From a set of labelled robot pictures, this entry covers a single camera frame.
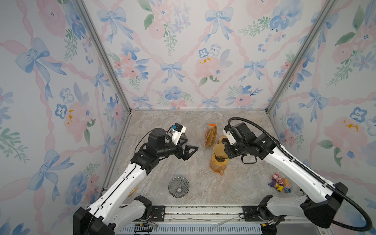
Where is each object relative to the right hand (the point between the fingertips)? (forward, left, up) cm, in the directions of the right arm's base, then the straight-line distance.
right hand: (225, 149), depth 75 cm
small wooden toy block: (-16, +49, -19) cm, 55 cm away
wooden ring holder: (-2, +4, -11) cm, 11 cm away
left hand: (-1, +17, +6) cm, 18 cm away
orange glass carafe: (-2, +1, -21) cm, 21 cm away
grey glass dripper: (-14, +24, -18) cm, 33 cm away
